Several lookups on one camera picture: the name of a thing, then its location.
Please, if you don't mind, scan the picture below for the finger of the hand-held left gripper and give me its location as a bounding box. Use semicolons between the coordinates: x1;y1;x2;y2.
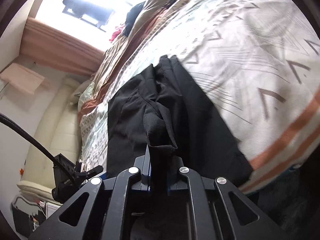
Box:
75;162;104;180

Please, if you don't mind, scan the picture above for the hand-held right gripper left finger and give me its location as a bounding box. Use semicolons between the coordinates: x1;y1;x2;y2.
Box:
29;145;153;240

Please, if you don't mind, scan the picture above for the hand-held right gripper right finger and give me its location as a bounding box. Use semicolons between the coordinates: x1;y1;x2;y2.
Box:
166;155;285;240

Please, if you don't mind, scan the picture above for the black garment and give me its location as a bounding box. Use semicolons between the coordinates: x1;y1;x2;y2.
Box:
106;54;253;240

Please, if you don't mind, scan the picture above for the dark clothes pile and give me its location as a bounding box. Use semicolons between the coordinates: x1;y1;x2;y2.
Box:
124;1;147;37

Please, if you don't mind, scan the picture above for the cream padded headboard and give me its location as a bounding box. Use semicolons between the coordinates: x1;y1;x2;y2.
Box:
17;77;93;198

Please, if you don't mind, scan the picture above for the black storage bin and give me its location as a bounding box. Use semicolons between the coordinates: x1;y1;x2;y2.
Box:
11;196;47;235

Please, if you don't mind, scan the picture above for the cream pillow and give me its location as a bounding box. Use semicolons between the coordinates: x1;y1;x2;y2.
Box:
69;79;97;106

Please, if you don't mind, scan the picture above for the orange curtain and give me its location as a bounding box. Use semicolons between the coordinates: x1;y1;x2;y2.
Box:
21;17;106;76

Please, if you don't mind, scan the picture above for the red cloth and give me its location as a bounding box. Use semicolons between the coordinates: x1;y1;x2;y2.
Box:
109;24;127;43

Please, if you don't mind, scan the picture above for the dark window railing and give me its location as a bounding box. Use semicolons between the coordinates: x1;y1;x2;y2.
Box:
62;0;113;32

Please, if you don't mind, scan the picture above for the patterned bedspread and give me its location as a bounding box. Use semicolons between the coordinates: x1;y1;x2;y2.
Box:
77;0;320;196

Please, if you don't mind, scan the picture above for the black braided cable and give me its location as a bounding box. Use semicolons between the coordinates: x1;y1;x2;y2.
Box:
0;112;78;188

